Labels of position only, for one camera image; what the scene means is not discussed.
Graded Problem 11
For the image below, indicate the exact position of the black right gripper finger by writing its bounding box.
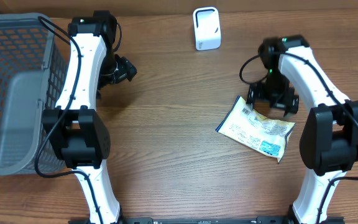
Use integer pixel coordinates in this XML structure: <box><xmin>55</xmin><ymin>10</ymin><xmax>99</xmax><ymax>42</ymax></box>
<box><xmin>246</xmin><ymin>85</ymin><xmax>257</xmax><ymax>109</ymax></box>
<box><xmin>284</xmin><ymin>95</ymin><xmax>299</xmax><ymax>116</ymax></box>

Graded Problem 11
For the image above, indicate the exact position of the white blue wipes pack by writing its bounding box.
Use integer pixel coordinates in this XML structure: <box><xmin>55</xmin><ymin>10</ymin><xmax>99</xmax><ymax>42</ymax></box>
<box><xmin>216</xmin><ymin>96</ymin><xmax>296</xmax><ymax>162</ymax></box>

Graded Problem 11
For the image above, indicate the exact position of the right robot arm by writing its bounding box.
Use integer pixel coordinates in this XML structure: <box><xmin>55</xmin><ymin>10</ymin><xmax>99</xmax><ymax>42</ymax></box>
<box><xmin>246</xmin><ymin>35</ymin><xmax>358</xmax><ymax>223</ymax></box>

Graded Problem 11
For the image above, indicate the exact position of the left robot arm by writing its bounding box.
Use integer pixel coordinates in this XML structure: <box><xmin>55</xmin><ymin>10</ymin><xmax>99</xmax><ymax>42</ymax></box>
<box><xmin>34</xmin><ymin>11</ymin><xmax>137</xmax><ymax>223</ymax></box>

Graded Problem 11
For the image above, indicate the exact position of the white barcode scanner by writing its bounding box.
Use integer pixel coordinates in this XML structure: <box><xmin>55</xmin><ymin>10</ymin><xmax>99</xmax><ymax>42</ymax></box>
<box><xmin>193</xmin><ymin>6</ymin><xmax>221</xmax><ymax>51</ymax></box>

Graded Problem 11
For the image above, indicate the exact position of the grey plastic shopping basket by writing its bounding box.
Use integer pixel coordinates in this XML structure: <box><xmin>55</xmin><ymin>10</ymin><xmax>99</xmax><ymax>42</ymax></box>
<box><xmin>0</xmin><ymin>13</ymin><xmax>67</xmax><ymax>175</ymax></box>

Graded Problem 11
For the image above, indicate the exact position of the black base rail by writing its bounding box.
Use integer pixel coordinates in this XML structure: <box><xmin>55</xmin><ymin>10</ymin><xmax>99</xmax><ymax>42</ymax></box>
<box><xmin>68</xmin><ymin>216</ymin><xmax>346</xmax><ymax>224</ymax></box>

